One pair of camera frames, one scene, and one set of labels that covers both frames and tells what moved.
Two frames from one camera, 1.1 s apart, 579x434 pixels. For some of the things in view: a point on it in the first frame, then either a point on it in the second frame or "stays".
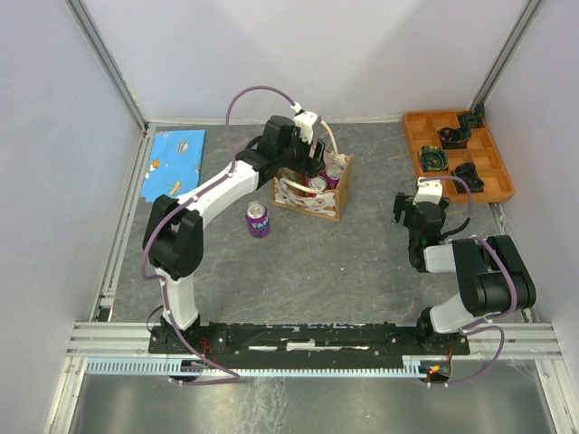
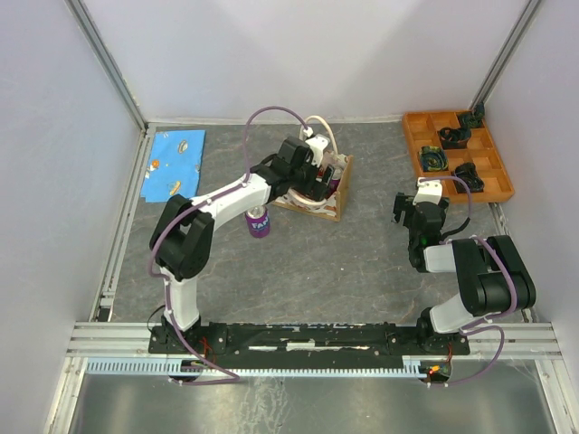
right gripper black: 400,204 stays
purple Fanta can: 258,219 stays
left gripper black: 311,166 → 317,191
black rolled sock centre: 455,138 stays
